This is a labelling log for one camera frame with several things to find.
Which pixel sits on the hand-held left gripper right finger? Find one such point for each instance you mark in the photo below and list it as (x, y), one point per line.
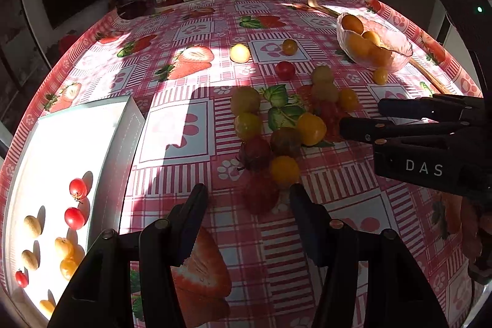
(307, 220)

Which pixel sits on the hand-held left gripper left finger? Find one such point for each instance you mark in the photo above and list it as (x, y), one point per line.
(190, 224)

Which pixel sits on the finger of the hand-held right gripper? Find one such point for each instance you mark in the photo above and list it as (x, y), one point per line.
(422, 108)
(361, 130)

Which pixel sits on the pile of mixed cherry tomatoes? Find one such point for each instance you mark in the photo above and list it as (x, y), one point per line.
(310, 128)

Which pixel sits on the white tray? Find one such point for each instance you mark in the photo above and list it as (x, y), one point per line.
(57, 143)

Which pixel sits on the tan cherry tomato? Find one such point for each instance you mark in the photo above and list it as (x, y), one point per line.
(29, 259)
(32, 226)

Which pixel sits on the small red cherry tomato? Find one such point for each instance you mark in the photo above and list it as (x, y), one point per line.
(21, 278)

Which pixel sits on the person's right hand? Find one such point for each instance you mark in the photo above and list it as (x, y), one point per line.
(467, 224)

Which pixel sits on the small orange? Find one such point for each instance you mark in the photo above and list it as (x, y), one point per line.
(378, 56)
(371, 37)
(357, 45)
(352, 24)

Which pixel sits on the clear glass bowl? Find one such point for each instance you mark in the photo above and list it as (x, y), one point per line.
(398, 43)

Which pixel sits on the brownish yellow cherry tomato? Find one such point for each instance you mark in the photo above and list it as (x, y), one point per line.
(289, 46)

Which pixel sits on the wooden back scratcher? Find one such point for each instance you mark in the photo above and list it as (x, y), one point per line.
(326, 10)

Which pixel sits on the pale yellow cherry tomato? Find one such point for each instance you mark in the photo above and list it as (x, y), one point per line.
(240, 53)

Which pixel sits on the strawberry print tablecloth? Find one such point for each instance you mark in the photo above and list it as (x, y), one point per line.
(215, 24)

